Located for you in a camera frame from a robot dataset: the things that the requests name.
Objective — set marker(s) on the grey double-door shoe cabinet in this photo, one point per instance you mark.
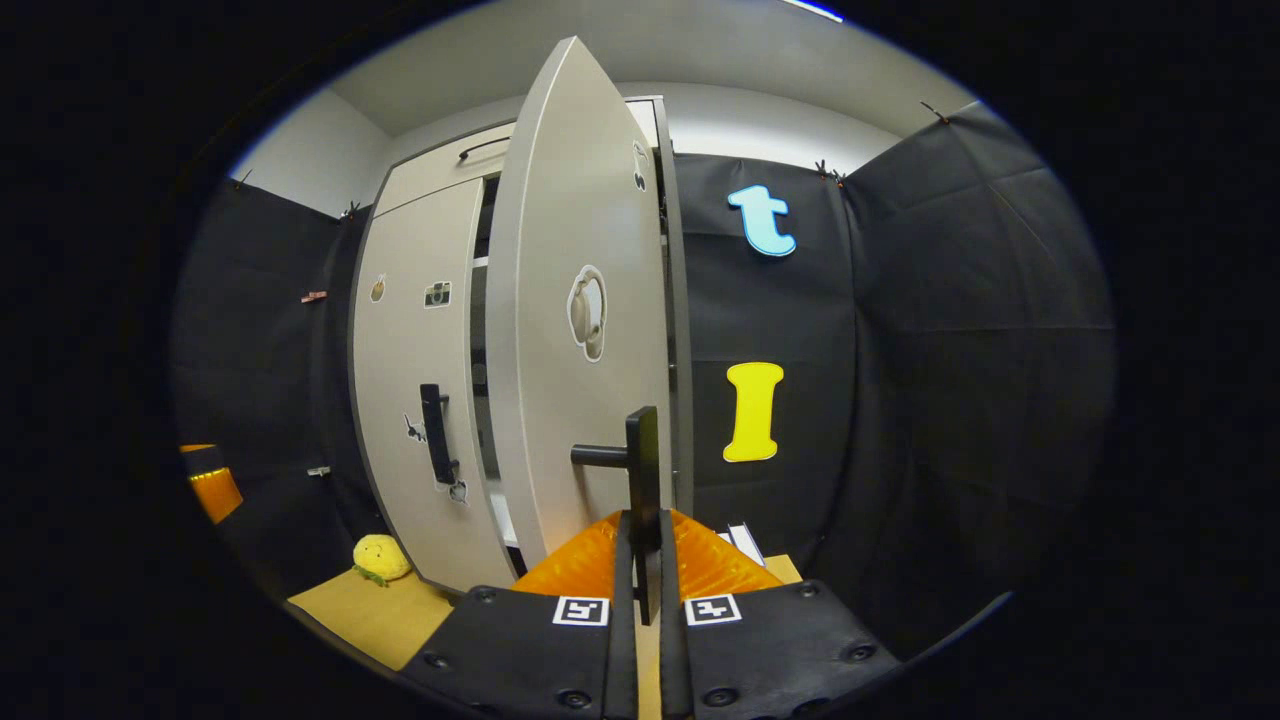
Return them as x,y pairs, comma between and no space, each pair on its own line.
683,300

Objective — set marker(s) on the long ceiling light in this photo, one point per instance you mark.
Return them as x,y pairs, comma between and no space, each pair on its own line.
815,9

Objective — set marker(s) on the cabinet door with camera sticker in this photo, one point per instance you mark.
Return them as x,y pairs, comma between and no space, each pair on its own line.
410,340

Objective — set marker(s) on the black clip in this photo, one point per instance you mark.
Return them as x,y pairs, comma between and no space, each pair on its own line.
935,110
242,181
350,210
828,172

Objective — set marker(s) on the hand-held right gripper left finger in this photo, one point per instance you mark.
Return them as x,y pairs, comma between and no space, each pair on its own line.
622,640

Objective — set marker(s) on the cabinet door with headphones sticker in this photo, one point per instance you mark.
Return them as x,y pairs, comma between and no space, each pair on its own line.
550,400

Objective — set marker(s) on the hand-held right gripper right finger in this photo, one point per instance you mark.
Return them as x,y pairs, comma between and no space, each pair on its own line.
672,660

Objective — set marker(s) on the black backdrop cloth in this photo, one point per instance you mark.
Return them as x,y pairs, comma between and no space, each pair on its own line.
950,350

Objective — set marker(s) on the grey cabinet drawer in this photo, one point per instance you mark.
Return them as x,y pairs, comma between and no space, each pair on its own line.
440,175

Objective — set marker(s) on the yellow plush toy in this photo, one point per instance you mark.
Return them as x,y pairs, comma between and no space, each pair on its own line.
380,556

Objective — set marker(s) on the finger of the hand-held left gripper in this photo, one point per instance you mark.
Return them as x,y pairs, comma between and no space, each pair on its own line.
218,495
202,460

